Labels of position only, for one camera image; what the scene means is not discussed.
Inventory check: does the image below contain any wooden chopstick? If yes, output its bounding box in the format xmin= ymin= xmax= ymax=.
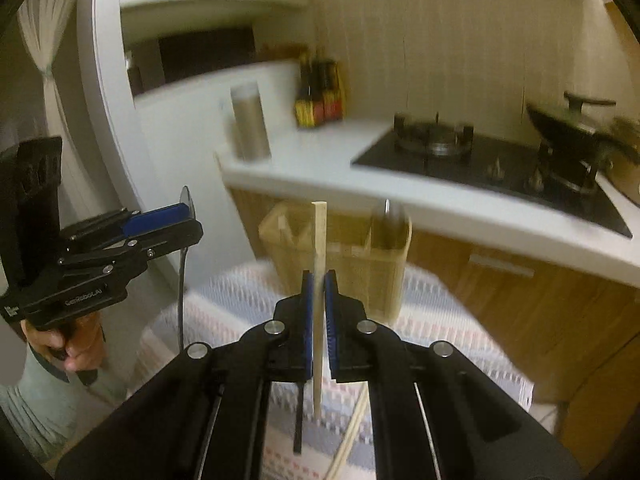
xmin=312 ymin=202 xmax=328 ymax=420
xmin=324 ymin=382 xmax=369 ymax=480

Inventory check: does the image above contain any person left hand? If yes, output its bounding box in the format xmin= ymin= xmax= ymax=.
xmin=21 ymin=312 xmax=105 ymax=373

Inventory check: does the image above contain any golden rice cooker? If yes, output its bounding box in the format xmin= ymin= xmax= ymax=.
xmin=605 ymin=117 xmax=640 ymax=206

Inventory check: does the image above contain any red label sauce bottle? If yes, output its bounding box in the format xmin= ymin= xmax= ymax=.
xmin=319 ymin=60 xmax=344 ymax=122

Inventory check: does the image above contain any yellow plastic utensil basket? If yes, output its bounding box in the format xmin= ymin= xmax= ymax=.
xmin=258 ymin=202 xmax=412 ymax=324

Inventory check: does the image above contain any steel thermos flask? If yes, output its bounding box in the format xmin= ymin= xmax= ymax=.
xmin=231 ymin=82 xmax=271 ymax=162

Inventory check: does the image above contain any black wok with lid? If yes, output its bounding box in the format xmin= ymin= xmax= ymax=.
xmin=526 ymin=91 xmax=639 ymax=166

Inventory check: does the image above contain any wooden base cabinet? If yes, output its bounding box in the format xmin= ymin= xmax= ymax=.
xmin=401 ymin=230 xmax=639 ymax=479

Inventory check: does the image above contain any dark soy sauce bottle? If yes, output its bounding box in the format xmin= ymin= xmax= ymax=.
xmin=294 ymin=54 xmax=324 ymax=129

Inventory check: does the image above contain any black gas stove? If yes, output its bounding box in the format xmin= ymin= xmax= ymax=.
xmin=352 ymin=114 xmax=632 ymax=238

